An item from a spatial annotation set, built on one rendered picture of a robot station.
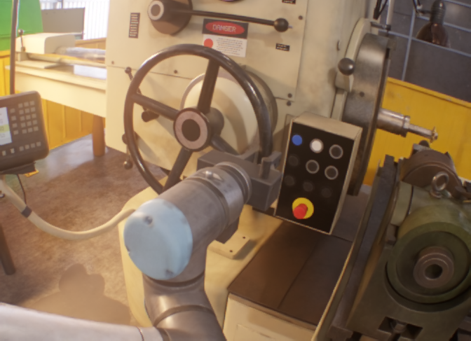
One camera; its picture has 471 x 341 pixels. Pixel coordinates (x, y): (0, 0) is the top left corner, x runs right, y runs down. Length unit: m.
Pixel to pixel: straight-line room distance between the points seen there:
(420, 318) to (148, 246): 0.54
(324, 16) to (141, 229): 0.62
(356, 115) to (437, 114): 2.39
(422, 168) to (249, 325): 0.88
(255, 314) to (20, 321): 1.07
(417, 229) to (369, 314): 0.21
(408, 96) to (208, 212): 2.92
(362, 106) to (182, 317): 0.71
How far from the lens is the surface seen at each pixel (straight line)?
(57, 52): 2.11
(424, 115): 3.28
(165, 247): 0.39
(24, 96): 1.17
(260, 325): 1.37
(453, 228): 0.63
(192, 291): 0.47
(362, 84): 0.95
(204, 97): 0.71
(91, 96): 1.78
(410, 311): 0.71
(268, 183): 0.53
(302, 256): 1.54
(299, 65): 0.85
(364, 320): 0.74
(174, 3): 0.98
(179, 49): 0.71
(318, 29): 0.83
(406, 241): 0.64
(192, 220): 0.41
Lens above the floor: 1.56
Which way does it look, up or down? 25 degrees down
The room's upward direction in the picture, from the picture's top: 7 degrees clockwise
